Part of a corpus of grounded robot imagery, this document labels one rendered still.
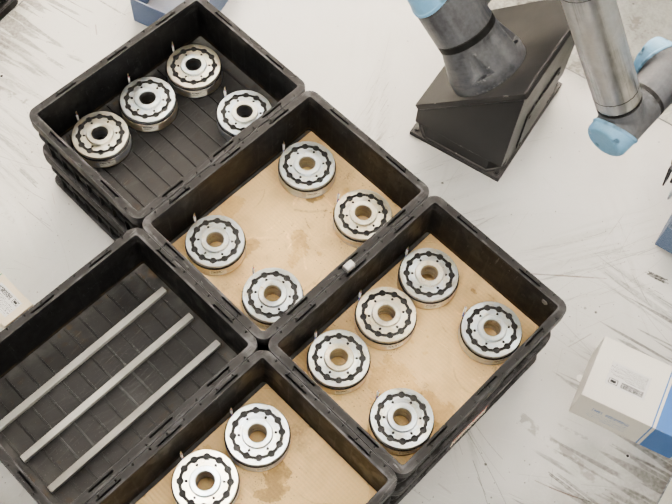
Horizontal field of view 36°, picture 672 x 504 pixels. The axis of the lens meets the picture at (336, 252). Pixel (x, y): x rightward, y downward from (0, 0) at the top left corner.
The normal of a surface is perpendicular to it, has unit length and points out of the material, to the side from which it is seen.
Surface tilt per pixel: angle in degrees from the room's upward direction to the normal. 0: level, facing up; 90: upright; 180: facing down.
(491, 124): 90
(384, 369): 0
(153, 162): 0
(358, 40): 0
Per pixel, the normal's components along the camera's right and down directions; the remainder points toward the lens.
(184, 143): 0.04, -0.46
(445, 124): -0.54, 0.74
